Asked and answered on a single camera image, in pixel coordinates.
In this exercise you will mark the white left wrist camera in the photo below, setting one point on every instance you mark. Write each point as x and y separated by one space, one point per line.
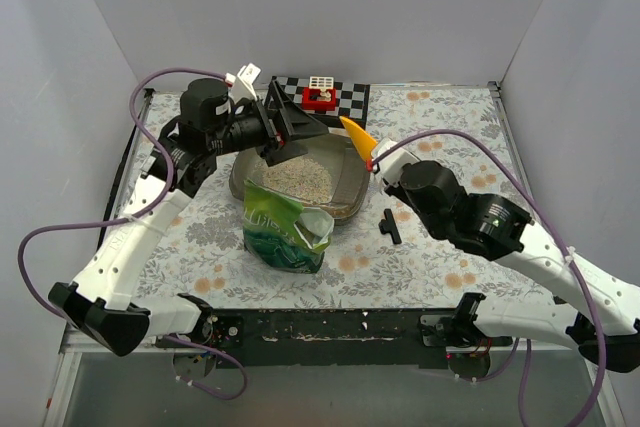
245 79

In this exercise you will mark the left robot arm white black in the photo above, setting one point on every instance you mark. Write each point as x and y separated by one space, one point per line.
215 118

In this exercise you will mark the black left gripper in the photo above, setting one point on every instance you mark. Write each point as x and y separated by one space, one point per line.
273 124

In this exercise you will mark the green litter bag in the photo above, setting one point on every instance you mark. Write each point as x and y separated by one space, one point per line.
282 232

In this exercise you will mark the red toy block box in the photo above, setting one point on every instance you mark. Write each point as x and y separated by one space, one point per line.
319 100

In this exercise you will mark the yellow plastic litter scoop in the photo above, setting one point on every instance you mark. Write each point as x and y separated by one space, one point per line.
363 142

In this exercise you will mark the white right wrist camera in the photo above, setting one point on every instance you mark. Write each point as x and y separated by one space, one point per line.
388 171

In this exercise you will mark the cat litter granules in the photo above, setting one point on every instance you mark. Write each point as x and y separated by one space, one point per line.
301 178

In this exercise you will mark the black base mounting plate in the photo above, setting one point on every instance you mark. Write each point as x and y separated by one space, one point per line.
344 337

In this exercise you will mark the floral table mat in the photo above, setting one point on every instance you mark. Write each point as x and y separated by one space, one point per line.
203 254

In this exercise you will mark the black T-shaped plastic piece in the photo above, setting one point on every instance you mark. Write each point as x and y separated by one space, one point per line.
388 226

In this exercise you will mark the grey litter box tray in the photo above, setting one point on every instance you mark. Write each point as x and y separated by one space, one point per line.
333 151

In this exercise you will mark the black white checkerboard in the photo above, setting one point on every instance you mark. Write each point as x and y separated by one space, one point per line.
352 100

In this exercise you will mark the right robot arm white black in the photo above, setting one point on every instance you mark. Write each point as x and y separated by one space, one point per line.
496 229

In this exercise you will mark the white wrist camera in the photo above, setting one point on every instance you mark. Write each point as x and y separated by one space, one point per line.
388 171
245 79

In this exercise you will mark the aluminium frame rail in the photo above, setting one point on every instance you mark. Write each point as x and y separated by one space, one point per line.
607 401

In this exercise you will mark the white grid toy piece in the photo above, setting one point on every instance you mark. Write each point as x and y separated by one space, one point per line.
321 83

